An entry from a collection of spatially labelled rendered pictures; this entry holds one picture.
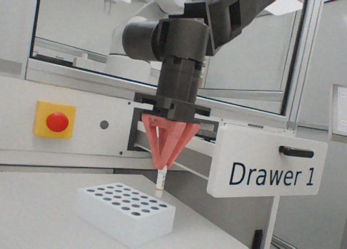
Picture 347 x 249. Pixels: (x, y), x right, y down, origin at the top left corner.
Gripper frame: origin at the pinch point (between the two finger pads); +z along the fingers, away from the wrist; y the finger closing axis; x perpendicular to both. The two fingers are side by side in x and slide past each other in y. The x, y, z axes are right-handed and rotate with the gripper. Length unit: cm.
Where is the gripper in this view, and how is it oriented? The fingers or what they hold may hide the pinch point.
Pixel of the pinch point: (162, 162)
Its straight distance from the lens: 38.9
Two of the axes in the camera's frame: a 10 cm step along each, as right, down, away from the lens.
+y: -6.3, -0.7, -7.8
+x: 7.5, 2.0, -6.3
